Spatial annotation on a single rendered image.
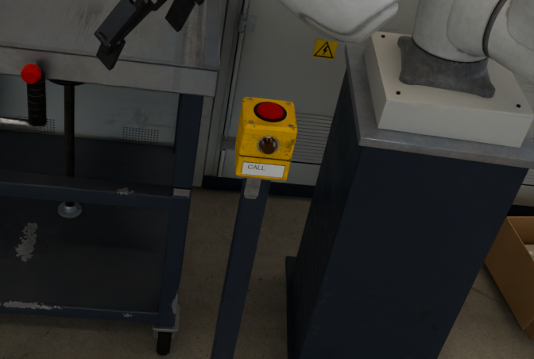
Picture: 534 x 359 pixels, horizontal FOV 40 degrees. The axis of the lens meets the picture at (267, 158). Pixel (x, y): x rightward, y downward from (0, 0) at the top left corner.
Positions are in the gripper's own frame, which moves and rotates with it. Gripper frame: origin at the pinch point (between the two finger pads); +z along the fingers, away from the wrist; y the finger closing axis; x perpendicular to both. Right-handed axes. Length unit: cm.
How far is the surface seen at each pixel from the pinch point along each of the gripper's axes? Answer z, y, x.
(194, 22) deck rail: 19.4, -25.1, -4.9
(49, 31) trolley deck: 22.8, -2.2, -17.5
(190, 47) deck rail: 15.9, -17.9, -0.1
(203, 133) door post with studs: 94, -61, 0
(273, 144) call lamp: -1.6, -4.2, 24.3
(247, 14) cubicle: 55, -69, -12
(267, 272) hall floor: 94, -46, 43
